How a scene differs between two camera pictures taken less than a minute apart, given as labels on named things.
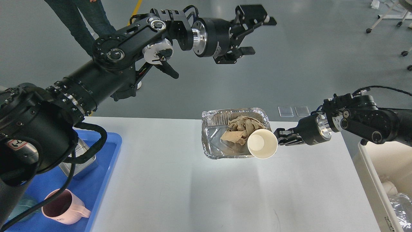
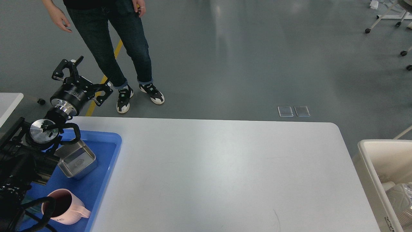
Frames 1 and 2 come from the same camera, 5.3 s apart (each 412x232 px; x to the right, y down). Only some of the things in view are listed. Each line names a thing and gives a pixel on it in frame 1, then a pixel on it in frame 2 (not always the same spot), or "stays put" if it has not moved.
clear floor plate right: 302,111 stays put
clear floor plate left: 285,111 stays put
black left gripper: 211,37 to 73,94
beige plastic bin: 375,163 stays put
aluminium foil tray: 225,132 to 405,217
